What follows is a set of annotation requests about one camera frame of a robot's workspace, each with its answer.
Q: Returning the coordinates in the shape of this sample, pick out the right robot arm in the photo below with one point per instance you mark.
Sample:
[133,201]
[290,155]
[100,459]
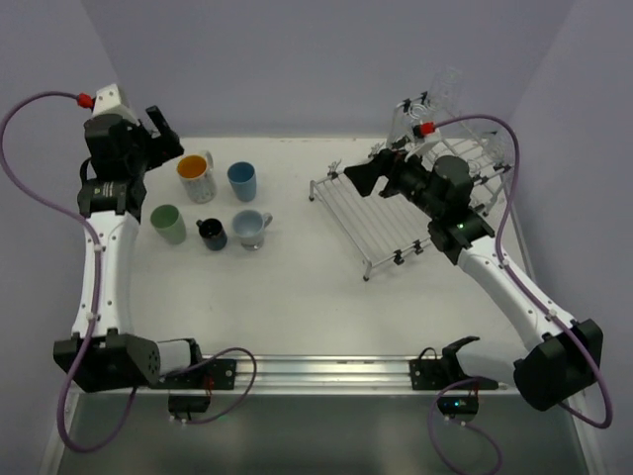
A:
[562,354]

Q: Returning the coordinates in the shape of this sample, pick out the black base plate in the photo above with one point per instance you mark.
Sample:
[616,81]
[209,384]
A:
[432,371]
[218,375]

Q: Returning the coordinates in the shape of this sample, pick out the white patterned ceramic mug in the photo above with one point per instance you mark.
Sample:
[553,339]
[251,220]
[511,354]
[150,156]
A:
[196,173]

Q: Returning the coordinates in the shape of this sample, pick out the right black controller box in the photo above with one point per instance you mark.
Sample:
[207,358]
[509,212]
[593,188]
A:
[462,407]

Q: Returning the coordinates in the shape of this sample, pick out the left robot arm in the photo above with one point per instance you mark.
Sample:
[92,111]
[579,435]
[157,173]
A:
[103,352]

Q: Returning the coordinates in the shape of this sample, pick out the aluminium mounting rail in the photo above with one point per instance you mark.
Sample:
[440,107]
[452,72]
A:
[293,374]

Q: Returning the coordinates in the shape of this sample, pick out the grey ceramic mug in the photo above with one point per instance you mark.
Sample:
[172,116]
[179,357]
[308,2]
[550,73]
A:
[249,227]

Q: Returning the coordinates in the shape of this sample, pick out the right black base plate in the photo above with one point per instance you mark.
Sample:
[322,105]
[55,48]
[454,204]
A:
[432,371]

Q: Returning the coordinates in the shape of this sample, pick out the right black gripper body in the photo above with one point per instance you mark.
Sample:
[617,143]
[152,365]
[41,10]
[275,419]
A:
[390,173]

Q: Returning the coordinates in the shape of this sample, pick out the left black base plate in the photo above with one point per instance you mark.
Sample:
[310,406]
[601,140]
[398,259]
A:
[218,375]

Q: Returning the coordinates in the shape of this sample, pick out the clear glass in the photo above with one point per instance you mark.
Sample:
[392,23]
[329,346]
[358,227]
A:
[500,148]
[445,90]

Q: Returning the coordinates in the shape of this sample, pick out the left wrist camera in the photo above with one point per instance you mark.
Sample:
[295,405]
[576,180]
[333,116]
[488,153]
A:
[112,99]

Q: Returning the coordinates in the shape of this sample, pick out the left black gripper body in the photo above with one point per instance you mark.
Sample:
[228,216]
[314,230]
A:
[161,143]

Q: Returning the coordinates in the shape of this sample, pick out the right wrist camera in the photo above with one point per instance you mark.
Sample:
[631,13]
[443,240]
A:
[422,138]

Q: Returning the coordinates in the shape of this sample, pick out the black controller box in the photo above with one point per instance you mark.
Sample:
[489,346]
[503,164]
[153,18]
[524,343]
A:
[183,407]
[462,407]

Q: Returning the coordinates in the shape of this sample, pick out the dark blue ceramic cup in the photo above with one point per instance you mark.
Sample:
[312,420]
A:
[212,233]

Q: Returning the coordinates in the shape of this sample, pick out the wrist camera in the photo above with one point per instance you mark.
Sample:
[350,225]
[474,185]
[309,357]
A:
[422,138]
[112,99]

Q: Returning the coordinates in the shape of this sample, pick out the light blue plastic cup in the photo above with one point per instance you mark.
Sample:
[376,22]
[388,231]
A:
[242,179]

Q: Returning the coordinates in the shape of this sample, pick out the left black controller box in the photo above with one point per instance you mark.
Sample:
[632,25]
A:
[183,407]

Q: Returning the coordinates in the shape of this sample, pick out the metal wire dish rack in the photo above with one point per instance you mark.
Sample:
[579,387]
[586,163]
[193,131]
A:
[390,230]

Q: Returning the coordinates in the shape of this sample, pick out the light green plastic cup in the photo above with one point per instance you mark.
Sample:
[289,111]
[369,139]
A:
[169,224]

